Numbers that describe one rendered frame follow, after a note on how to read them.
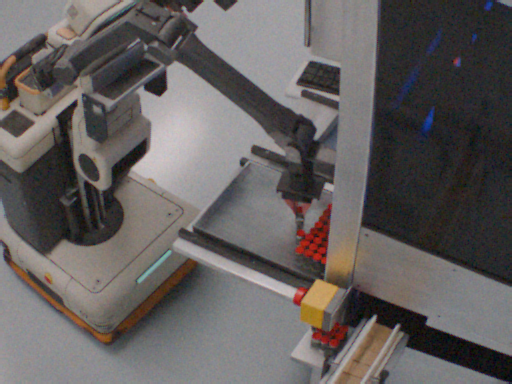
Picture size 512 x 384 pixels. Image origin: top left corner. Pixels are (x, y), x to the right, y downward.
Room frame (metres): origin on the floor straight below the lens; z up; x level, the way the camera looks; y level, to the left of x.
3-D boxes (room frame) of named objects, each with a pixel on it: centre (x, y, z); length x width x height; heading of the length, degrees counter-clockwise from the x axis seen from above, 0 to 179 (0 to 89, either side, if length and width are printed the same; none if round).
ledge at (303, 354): (0.97, -0.16, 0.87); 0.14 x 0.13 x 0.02; 60
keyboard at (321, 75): (1.99, -0.34, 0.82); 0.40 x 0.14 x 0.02; 68
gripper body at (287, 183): (1.35, -0.10, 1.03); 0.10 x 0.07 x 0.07; 74
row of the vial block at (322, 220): (1.29, -0.14, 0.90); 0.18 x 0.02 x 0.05; 149
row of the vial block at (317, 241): (1.28, -0.16, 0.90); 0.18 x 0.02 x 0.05; 149
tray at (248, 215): (1.33, -0.06, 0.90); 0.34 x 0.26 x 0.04; 59
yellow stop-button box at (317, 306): (1.00, -0.14, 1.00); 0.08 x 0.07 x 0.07; 60
